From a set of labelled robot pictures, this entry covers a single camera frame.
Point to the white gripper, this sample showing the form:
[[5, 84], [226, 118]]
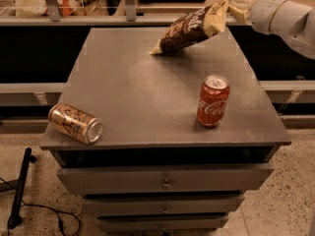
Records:
[[261, 13]]

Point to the brown chip bag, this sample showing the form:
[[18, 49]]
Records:
[[193, 28]]

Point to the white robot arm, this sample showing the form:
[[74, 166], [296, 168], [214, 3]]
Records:
[[293, 22]]

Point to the red coke can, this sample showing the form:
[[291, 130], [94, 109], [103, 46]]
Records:
[[212, 101]]

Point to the gold soda can lying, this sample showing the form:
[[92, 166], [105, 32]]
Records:
[[75, 123]]

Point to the grey drawer cabinet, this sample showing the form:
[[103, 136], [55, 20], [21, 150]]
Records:
[[155, 166]]

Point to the grey metal railing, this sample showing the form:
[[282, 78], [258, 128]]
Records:
[[38, 13]]

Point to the black stand leg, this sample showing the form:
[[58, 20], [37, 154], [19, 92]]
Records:
[[14, 218]]

